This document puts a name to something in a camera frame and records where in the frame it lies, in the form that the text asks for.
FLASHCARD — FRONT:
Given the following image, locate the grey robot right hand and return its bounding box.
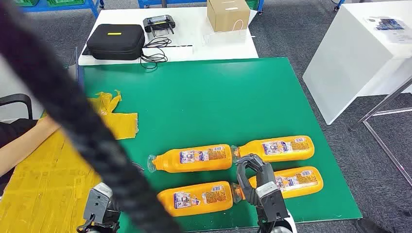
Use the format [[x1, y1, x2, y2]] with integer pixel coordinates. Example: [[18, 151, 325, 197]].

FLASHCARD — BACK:
[[235, 153, 277, 206]]

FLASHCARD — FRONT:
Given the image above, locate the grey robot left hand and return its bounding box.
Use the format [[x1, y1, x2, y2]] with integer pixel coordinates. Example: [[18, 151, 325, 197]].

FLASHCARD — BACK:
[[130, 161, 146, 173]]

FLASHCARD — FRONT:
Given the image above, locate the orange detergent bottle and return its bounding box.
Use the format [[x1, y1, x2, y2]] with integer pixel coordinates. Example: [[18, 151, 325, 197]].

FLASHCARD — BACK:
[[230, 166, 324, 204], [156, 181, 234, 217], [231, 135, 315, 163], [147, 144, 233, 174]]

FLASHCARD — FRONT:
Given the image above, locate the crumpled yellow plastic bag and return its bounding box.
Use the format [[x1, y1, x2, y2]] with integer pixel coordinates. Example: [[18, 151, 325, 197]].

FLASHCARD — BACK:
[[86, 90, 139, 140]]

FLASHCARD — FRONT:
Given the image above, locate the yellow taped board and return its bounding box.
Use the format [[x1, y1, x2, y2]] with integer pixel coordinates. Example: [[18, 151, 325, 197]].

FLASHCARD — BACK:
[[0, 111, 103, 233]]

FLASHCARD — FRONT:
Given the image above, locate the black zip carrying case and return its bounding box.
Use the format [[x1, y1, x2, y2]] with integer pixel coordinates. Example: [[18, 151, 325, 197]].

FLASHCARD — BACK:
[[86, 23, 146, 61]]

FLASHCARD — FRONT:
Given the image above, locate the person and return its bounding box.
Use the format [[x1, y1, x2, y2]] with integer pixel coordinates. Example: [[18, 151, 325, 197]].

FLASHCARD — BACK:
[[0, 118, 39, 197]]

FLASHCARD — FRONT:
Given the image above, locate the clear plastic bag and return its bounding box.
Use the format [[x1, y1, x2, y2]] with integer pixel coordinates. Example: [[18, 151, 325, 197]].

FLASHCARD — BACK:
[[202, 29, 255, 46]]

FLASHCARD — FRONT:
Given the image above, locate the black chair armrest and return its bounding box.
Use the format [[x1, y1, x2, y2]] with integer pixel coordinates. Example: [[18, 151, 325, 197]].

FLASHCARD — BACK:
[[0, 93, 34, 120]]

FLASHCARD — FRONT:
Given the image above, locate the black remote controller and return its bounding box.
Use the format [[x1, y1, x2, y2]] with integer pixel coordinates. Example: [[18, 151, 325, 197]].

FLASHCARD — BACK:
[[143, 15, 176, 36]]

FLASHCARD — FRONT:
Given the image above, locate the white cabinet table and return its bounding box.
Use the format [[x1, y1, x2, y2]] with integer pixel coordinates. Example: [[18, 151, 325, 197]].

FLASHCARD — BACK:
[[302, 0, 412, 125]]

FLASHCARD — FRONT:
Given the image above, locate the brown cardboard box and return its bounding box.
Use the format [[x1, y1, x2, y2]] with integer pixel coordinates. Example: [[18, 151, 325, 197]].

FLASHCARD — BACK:
[[206, 0, 251, 33]]

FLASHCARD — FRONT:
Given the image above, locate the blue storage rack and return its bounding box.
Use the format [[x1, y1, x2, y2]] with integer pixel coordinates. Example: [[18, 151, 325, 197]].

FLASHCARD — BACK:
[[13, 0, 105, 18], [137, 0, 265, 16]]

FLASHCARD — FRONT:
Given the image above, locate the printed paper leaflet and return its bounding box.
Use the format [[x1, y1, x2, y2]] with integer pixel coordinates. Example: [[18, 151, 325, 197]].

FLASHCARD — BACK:
[[363, 16, 412, 44]]

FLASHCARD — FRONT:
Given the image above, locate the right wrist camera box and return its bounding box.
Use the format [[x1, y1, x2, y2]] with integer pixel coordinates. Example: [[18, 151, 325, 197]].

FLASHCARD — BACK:
[[255, 182, 291, 224]]

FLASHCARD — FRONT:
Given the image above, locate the thick black braided cable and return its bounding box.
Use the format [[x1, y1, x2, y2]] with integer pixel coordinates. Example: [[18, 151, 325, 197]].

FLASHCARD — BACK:
[[0, 0, 183, 233]]

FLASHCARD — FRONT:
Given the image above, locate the thin black cable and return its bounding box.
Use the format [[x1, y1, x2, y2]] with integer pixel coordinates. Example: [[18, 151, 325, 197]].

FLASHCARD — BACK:
[[140, 37, 172, 70]]

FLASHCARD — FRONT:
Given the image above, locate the white cord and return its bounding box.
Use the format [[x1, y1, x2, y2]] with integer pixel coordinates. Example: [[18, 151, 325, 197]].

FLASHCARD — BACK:
[[215, 19, 256, 38]]

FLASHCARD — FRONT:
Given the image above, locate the silver metal frame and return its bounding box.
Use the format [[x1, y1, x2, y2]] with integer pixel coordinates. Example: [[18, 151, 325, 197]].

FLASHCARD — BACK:
[[350, 77, 412, 187]]

